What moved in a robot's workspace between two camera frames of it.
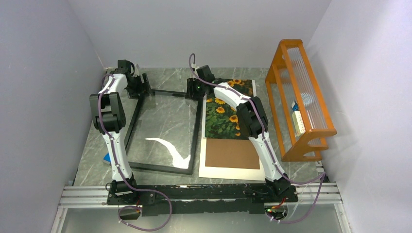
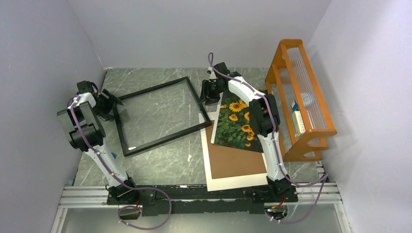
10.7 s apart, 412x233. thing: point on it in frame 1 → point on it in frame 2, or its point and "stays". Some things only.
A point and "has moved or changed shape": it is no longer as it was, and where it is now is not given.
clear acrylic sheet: x=163 y=131 has moved or changed shape
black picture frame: x=150 y=92 → x=118 y=111
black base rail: x=199 y=199 stays
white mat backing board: x=229 y=158 has moved or changed shape
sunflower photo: x=221 y=118 has moved or changed shape
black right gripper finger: x=190 y=88 → x=206 y=91
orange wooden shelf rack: x=298 y=110 stays
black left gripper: x=144 y=87 → x=104 y=114
